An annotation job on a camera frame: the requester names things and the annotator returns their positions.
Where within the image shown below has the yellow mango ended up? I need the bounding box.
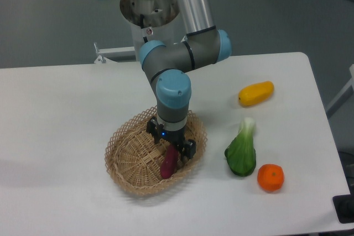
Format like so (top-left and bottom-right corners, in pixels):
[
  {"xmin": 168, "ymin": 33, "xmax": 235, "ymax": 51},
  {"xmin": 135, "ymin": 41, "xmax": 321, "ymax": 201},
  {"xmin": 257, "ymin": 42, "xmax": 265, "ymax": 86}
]
[{"xmin": 238, "ymin": 81, "xmax": 274, "ymax": 107}]

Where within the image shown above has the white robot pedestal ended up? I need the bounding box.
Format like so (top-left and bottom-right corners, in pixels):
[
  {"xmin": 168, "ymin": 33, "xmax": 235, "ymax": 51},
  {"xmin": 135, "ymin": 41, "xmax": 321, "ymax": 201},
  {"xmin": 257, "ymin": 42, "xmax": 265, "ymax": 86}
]
[{"xmin": 119, "ymin": 0, "xmax": 179, "ymax": 45}]

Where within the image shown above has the black cable on pedestal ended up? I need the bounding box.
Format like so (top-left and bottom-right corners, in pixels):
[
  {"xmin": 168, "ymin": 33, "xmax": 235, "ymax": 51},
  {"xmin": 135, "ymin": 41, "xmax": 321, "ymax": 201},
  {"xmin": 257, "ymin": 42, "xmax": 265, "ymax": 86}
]
[{"xmin": 139, "ymin": 14, "xmax": 150, "ymax": 46}]

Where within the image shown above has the woven wicker basket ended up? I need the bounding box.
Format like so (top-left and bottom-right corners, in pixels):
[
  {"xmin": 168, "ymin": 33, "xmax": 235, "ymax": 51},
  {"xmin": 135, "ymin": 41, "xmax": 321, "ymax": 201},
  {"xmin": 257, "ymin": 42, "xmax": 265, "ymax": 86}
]
[{"xmin": 105, "ymin": 107, "xmax": 207, "ymax": 196}]

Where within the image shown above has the black device at table edge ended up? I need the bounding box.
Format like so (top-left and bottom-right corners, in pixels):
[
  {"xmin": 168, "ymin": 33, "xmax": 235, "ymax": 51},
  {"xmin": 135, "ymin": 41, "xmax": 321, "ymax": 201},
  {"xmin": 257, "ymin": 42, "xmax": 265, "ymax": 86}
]
[{"xmin": 332, "ymin": 195, "xmax": 353, "ymax": 224}]

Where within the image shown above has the purple sweet potato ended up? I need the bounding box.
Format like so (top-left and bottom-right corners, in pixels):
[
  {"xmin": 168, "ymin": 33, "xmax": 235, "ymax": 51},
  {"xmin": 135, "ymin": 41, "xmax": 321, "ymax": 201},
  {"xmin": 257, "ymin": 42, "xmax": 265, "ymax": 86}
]
[{"xmin": 160, "ymin": 145, "xmax": 179, "ymax": 179}]

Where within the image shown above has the white metal base frame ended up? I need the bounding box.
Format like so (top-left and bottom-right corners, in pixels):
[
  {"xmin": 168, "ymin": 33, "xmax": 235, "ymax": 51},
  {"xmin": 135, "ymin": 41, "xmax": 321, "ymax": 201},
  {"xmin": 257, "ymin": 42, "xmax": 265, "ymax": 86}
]
[{"xmin": 93, "ymin": 35, "xmax": 189, "ymax": 64}]

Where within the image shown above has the orange tangerine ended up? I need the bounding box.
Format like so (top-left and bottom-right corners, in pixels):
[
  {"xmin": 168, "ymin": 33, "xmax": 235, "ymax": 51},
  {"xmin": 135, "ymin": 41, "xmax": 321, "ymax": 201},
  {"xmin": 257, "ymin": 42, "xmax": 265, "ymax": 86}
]
[{"xmin": 257, "ymin": 164, "xmax": 285, "ymax": 192}]

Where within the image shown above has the white frame at right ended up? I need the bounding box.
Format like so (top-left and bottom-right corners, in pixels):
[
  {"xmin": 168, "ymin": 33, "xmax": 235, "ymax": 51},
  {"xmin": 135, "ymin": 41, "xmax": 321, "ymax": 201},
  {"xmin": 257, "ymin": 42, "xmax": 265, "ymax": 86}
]
[{"xmin": 325, "ymin": 65, "xmax": 353, "ymax": 119}]

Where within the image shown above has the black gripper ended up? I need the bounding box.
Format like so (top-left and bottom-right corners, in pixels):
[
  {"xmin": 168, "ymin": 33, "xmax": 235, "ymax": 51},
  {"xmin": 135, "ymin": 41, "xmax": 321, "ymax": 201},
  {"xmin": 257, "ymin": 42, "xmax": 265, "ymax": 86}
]
[{"xmin": 146, "ymin": 116, "xmax": 196, "ymax": 163}]

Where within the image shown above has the green bok choy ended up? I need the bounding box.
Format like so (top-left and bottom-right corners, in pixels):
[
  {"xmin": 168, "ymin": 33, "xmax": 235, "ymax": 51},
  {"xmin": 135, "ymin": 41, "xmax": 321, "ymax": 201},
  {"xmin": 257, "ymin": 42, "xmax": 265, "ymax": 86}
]
[{"xmin": 224, "ymin": 117, "xmax": 256, "ymax": 177}]

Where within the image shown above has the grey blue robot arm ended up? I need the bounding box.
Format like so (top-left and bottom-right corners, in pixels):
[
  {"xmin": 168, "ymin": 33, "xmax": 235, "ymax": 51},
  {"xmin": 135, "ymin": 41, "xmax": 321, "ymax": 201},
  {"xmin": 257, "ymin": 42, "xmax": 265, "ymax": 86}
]
[{"xmin": 120, "ymin": 0, "xmax": 232, "ymax": 159}]

